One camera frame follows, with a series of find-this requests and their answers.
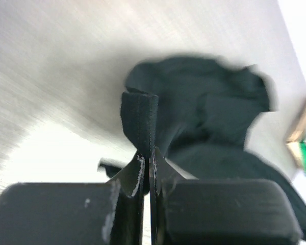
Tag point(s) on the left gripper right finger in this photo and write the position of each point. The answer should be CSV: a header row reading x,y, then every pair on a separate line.
x,y
192,211

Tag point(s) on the black t shirt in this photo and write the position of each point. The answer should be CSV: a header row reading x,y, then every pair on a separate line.
x,y
203,114

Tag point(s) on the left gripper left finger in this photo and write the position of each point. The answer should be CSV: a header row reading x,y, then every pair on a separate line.
x,y
76,213

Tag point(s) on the folded tan t shirt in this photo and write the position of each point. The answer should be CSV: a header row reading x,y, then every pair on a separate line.
x,y
296,134

